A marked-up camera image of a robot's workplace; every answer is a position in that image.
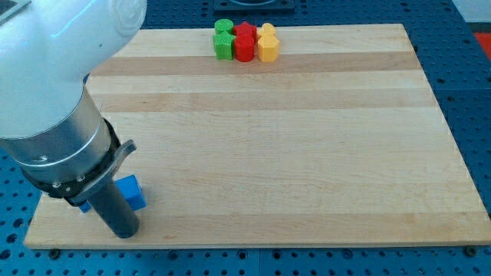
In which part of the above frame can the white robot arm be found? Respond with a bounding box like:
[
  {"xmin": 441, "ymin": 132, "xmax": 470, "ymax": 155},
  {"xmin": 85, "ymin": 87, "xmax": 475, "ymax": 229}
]
[{"xmin": 1, "ymin": 0, "xmax": 147, "ymax": 205}]

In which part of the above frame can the yellow hexagon block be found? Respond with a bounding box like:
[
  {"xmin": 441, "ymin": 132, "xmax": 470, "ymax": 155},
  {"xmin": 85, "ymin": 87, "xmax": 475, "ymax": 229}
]
[{"xmin": 258, "ymin": 35, "xmax": 280, "ymax": 62}]

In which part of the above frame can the red cylinder block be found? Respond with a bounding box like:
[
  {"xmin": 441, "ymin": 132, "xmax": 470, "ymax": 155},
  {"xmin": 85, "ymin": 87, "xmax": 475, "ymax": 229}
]
[{"xmin": 234, "ymin": 35, "xmax": 255, "ymax": 62}]

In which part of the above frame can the wooden board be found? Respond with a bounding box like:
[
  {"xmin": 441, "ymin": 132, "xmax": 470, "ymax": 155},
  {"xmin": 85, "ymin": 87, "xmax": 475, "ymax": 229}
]
[{"xmin": 24, "ymin": 24, "xmax": 490, "ymax": 249}]

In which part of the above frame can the green star block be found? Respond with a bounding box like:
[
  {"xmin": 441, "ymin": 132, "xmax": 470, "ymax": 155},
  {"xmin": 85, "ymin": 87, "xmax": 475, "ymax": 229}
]
[{"xmin": 213, "ymin": 31, "xmax": 236, "ymax": 61}]

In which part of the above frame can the red star block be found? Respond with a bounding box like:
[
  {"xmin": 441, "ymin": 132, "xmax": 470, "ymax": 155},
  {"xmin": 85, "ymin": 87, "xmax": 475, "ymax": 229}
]
[{"xmin": 232, "ymin": 21, "xmax": 257, "ymax": 39}]

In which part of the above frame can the yellow heart block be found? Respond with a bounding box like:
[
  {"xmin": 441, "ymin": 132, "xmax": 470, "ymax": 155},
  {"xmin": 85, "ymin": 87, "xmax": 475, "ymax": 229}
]
[{"xmin": 256, "ymin": 23, "xmax": 276, "ymax": 40}]

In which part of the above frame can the green cylinder block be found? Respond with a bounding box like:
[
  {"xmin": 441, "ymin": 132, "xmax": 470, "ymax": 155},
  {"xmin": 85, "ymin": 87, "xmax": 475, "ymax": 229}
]
[{"xmin": 214, "ymin": 18, "xmax": 234, "ymax": 35}]

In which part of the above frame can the blue block behind tool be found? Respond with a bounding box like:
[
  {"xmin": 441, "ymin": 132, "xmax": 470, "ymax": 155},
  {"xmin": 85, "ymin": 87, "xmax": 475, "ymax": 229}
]
[{"xmin": 79, "ymin": 202, "xmax": 92, "ymax": 213}]

